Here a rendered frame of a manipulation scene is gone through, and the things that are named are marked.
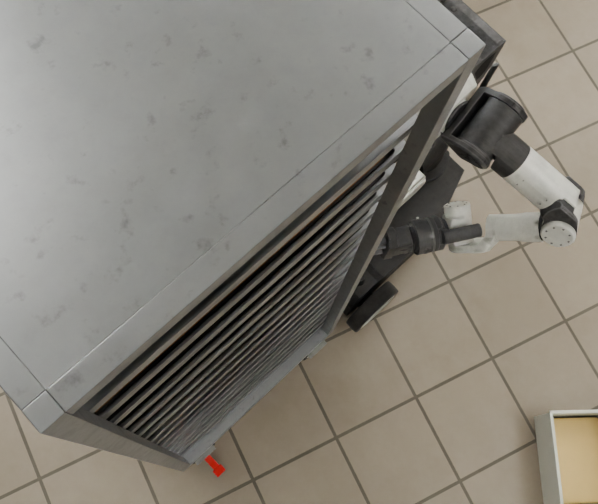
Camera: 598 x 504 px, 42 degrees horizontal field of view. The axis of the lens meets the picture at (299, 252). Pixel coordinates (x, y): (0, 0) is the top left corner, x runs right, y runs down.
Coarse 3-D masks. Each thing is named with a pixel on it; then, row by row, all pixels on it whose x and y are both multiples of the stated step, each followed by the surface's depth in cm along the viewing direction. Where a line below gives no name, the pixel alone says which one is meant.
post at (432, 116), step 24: (456, 48) 89; (480, 48) 89; (456, 96) 100; (432, 120) 105; (408, 144) 115; (432, 144) 115; (408, 168) 120; (384, 192) 134; (384, 216) 142; (360, 264) 172; (336, 312) 219
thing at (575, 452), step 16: (544, 416) 250; (560, 416) 258; (576, 416) 260; (544, 432) 250; (560, 432) 253; (576, 432) 253; (592, 432) 253; (544, 448) 250; (560, 448) 251; (576, 448) 251; (592, 448) 252; (544, 464) 250; (560, 464) 250; (576, 464) 250; (592, 464) 250; (544, 480) 251; (560, 480) 238; (576, 480) 248; (592, 480) 249; (544, 496) 251; (560, 496) 237; (576, 496) 247; (592, 496) 247
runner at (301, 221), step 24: (408, 120) 113; (384, 144) 111; (360, 168) 110; (336, 192) 106; (312, 216) 106; (288, 240) 106; (216, 288) 104; (192, 312) 103; (168, 336) 101; (144, 360) 98; (120, 384) 97; (96, 408) 98
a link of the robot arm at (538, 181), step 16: (528, 160) 168; (544, 160) 170; (512, 176) 169; (528, 176) 168; (544, 176) 169; (560, 176) 171; (528, 192) 171; (544, 192) 170; (560, 192) 170; (576, 192) 172; (544, 208) 173; (560, 208) 170; (544, 224) 175; (560, 224) 172; (576, 224) 171; (544, 240) 177; (560, 240) 175
